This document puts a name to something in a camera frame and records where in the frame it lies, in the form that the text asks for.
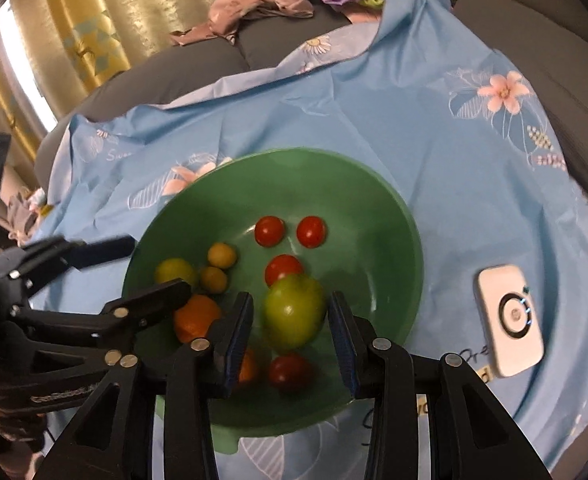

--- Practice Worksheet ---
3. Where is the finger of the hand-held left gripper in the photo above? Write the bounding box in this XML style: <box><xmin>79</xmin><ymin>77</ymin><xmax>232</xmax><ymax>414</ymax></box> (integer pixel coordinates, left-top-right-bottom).
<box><xmin>9</xmin><ymin>279</ymin><xmax>192</xmax><ymax>357</ymax></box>
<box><xmin>0</xmin><ymin>234</ymin><xmax>136</xmax><ymax>288</ymax></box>

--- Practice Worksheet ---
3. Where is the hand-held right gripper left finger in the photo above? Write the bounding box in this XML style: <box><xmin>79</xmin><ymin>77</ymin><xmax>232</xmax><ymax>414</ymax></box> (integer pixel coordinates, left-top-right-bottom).
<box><xmin>31</xmin><ymin>291</ymin><xmax>255</xmax><ymax>480</ymax></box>

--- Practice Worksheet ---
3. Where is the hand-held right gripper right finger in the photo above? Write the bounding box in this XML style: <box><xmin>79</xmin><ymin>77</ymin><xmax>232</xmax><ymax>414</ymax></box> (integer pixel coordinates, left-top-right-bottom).
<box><xmin>328</xmin><ymin>292</ymin><xmax>554</xmax><ymax>480</ymax></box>

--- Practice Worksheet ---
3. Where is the orange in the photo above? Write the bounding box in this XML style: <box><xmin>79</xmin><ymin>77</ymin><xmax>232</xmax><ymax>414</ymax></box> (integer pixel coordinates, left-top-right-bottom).
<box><xmin>174</xmin><ymin>294</ymin><xmax>223</xmax><ymax>345</ymax></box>
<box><xmin>238</xmin><ymin>347</ymin><xmax>260</xmax><ymax>385</ymax></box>

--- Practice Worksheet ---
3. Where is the yellow oval fruit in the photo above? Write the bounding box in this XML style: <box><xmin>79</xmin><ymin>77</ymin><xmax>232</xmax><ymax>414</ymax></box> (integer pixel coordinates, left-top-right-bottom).
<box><xmin>154</xmin><ymin>257</ymin><xmax>198</xmax><ymax>291</ymax></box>

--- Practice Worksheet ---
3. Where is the green oval fruit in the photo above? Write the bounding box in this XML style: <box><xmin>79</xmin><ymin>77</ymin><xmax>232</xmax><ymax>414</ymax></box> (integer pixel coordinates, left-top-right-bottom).
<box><xmin>264</xmin><ymin>275</ymin><xmax>327</xmax><ymax>352</ymax></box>

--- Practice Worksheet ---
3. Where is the red tomato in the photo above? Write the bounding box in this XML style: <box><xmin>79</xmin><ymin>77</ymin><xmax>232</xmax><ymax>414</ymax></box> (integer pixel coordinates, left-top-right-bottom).
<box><xmin>296</xmin><ymin>215</ymin><xmax>329</xmax><ymax>249</ymax></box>
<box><xmin>254</xmin><ymin>215</ymin><xmax>286</xmax><ymax>248</ymax></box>
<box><xmin>265</xmin><ymin>254</ymin><xmax>305</xmax><ymax>286</ymax></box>
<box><xmin>268</xmin><ymin>353</ymin><xmax>315</xmax><ymax>393</ymax></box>

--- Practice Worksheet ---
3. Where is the small brown round fruit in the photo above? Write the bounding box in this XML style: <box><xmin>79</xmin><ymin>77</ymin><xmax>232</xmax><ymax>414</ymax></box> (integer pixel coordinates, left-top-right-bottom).
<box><xmin>208</xmin><ymin>242</ymin><xmax>238</xmax><ymax>269</ymax></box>
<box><xmin>198</xmin><ymin>266</ymin><xmax>229</xmax><ymax>293</ymax></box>

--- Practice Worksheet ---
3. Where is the green bowl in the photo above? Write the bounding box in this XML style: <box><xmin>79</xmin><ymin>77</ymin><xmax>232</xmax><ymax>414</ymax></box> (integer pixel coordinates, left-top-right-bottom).
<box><xmin>121</xmin><ymin>147</ymin><xmax>425</xmax><ymax>456</ymax></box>

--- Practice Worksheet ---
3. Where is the pile of mixed clothes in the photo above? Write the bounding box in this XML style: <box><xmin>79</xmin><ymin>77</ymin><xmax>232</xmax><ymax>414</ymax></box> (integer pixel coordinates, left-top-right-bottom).
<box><xmin>6</xmin><ymin>187</ymin><xmax>57</xmax><ymax>247</ymax></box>

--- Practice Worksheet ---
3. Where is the white pocket device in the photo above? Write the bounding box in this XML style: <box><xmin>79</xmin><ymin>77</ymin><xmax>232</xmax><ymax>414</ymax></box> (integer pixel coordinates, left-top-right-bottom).
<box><xmin>476</xmin><ymin>264</ymin><xmax>545</xmax><ymax>379</ymax></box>

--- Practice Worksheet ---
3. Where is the grey sofa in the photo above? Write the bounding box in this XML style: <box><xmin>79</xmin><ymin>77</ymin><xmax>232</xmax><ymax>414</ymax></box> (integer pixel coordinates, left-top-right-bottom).
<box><xmin>34</xmin><ymin>0</ymin><xmax>588</xmax><ymax>311</ymax></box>

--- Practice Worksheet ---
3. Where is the blue floral cloth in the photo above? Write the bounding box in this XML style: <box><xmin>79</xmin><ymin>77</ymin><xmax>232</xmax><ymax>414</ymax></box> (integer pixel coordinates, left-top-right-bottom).
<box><xmin>29</xmin><ymin>0</ymin><xmax>588</xmax><ymax>473</ymax></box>

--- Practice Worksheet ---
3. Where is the yellow curtain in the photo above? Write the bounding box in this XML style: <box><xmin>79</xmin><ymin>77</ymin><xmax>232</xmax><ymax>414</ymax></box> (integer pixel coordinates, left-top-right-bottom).
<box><xmin>0</xmin><ymin>0</ymin><xmax>255</xmax><ymax>161</ymax></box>

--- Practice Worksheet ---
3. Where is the pink clothes pile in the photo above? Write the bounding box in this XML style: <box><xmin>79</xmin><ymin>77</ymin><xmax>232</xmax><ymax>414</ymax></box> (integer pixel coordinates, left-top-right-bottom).
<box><xmin>169</xmin><ymin>0</ymin><xmax>315</xmax><ymax>47</ymax></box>

